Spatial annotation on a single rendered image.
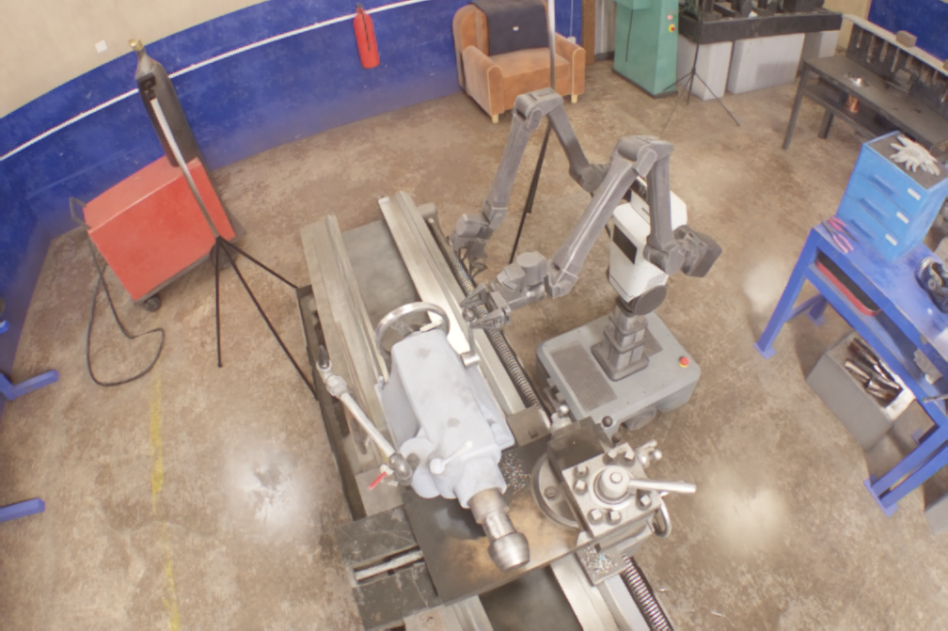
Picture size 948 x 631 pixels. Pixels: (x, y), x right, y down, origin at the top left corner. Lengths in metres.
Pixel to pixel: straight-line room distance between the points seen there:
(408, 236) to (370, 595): 1.39
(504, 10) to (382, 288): 2.98
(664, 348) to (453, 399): 1.44
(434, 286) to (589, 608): 1.22
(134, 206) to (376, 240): 1.71
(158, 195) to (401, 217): 1.74
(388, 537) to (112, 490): 2.06
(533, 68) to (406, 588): 3.95
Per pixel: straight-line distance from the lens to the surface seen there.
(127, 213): 3.43
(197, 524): 2.76
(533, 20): 4.65
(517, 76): 4.40
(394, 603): 1.39
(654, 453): 1.45
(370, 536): 1.45
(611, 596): 1.40
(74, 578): 3.19
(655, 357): 2.44
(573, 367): 2.36
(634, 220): 1.81
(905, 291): 2.39
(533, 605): 1.51
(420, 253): 2.06
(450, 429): 1.20
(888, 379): 2.84
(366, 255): 2.28
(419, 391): 1.26
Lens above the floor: 2.22
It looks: 46 degrees down
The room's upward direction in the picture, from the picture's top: 7 degrees counter-clockwise
